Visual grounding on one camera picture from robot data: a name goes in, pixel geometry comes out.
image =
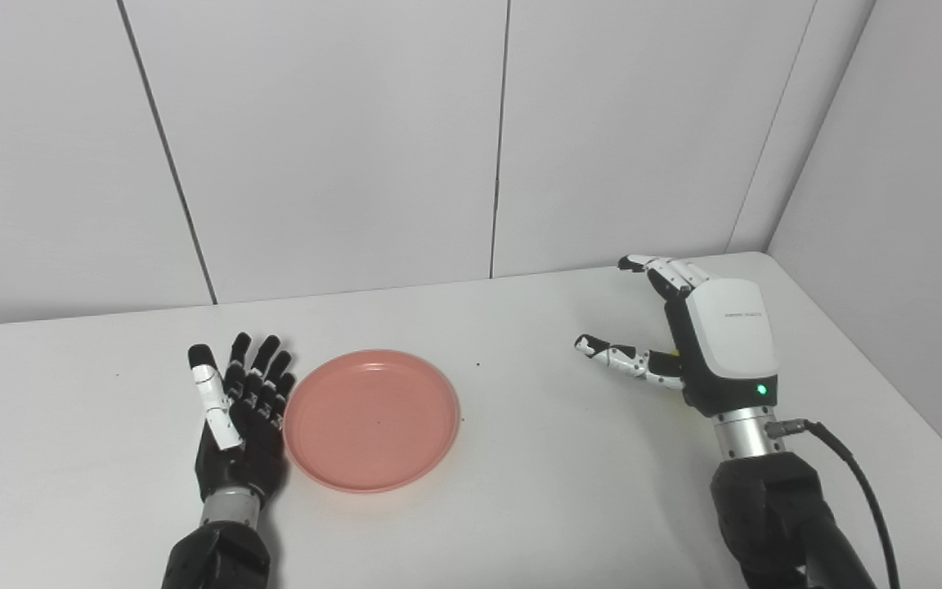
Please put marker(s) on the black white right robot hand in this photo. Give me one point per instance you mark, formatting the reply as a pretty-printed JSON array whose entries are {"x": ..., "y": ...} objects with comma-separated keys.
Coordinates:
[{"x": 728, "y": 335}]

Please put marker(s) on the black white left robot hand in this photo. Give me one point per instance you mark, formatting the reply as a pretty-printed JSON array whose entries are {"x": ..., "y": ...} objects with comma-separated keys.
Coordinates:
[{"x": 246, "y": 454}]

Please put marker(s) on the yellow plastic lemon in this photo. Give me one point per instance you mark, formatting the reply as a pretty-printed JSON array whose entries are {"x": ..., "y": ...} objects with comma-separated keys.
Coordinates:
[{"x": 674, "y": 353}]

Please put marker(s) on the pink round plate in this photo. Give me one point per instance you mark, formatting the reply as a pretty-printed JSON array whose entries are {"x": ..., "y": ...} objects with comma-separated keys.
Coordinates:
[{"x": 371, "y": 421}]

